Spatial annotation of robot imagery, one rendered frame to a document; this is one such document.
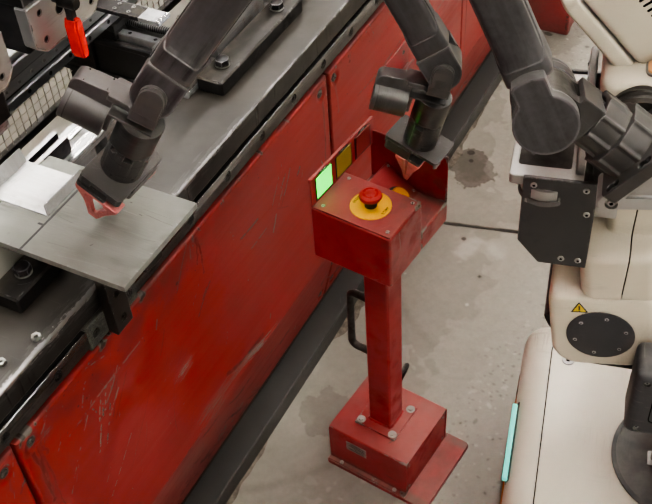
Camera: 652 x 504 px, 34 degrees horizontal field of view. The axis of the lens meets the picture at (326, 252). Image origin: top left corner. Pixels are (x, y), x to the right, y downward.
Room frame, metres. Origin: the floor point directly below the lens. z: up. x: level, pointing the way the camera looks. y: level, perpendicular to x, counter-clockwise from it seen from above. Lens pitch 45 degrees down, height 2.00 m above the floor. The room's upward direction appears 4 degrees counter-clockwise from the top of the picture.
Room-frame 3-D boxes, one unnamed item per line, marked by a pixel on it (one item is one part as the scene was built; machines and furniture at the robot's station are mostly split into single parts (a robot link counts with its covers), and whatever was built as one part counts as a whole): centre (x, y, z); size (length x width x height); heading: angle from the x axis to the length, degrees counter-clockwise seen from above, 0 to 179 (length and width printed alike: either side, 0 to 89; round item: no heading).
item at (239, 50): (1.68, 0.11, 0.89); 0.30 x 0.05 x 0.03; 150
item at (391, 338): (1.37, -0.10, 0.39); 0.05 x 0.05 x 0.54; 53
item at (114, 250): (1.11, 0.34, 1.00); 0.26 x 0.18 x 0.01; 60
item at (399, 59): (1.99, -0.19, 0.59); 0.15 x 0.02 x 0.07; 150
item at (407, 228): (1.37, -0.10, 0.75); 0.20 x 0.16 x 0.18; 143
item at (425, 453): (1.36, -0.13, 0.06); 0.25 x 0.20 x 0.12; 53
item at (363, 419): (1.37, -0.10, 0.13); 0.10 x 0.10 x 0.01; 53
